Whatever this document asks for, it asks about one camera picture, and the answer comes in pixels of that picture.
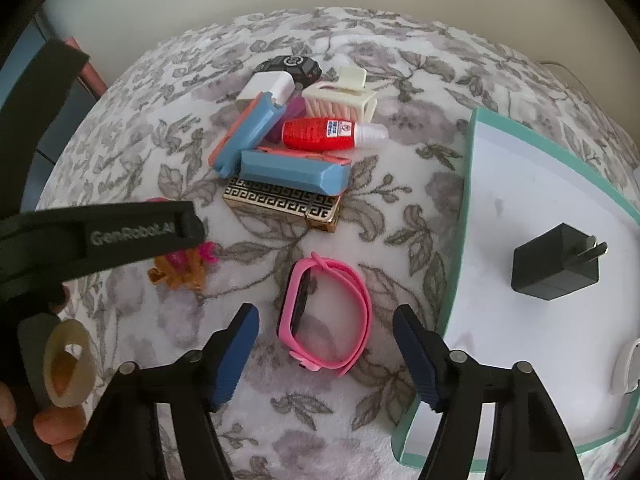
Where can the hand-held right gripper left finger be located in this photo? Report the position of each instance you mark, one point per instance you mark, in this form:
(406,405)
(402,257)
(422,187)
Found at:
(235,355)

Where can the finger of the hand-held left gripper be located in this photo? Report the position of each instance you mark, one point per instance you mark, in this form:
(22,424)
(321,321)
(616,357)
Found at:
(190,225)
(35,110)

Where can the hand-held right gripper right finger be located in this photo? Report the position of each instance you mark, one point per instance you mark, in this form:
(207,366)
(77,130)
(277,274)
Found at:
(420,360)

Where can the pink and brown toy dog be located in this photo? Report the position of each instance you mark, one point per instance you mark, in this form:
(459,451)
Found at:
(185,272)

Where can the blue and coral plastic case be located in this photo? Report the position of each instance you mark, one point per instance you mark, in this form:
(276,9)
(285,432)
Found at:
(245,132)

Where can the red and blue utility cutter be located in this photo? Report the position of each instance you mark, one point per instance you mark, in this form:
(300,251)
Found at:
(290,170)

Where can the red glue bottle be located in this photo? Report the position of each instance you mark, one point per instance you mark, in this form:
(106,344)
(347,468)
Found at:
(310,134)

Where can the teal-rimmed white tray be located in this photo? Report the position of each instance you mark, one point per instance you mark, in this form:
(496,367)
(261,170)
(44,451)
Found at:
(500,185)

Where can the person's left hand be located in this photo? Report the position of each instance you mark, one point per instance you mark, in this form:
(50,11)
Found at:
(57,430)

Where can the blue cabinet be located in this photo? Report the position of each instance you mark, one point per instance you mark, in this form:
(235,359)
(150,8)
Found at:
(70,120)

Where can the reddish wooden board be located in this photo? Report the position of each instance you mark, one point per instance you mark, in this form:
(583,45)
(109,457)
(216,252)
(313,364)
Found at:
(92,77)

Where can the purple plastic stick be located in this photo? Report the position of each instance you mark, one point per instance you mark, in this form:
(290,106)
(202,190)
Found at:
(295,107)

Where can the black charger plug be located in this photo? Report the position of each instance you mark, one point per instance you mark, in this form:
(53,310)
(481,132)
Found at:
(550,270)

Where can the black toy car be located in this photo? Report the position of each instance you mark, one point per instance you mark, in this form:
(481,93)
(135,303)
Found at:
(290,65)

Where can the white wristband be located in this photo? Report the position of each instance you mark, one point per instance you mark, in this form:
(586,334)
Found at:
(627,367)

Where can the cream hair claw clip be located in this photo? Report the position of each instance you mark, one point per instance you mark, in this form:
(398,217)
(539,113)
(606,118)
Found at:
(350,92)

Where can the floral blanket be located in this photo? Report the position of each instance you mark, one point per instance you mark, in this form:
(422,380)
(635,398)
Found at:
(350,40)

